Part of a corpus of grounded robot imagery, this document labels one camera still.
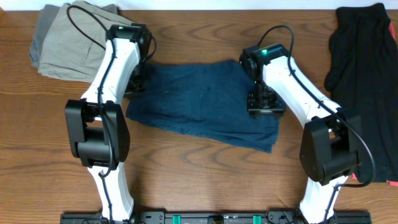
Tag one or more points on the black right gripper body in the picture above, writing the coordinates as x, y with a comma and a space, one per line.
265, 109

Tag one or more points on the grey folded garment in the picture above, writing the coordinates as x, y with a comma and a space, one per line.
42, 34

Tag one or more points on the navy blue shorts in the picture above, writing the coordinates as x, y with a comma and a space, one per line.
204, 100

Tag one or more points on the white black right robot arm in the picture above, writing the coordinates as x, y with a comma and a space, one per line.
329, 153

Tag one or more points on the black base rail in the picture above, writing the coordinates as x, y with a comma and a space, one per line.
270, 217

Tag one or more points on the black garment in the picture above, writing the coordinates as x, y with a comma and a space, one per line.
341, 81

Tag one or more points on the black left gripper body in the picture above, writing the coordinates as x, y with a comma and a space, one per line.
135, 86

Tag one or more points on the khaki folded trousers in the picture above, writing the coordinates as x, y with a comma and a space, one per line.
81, 73

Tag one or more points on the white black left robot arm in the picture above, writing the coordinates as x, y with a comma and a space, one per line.
97, 129

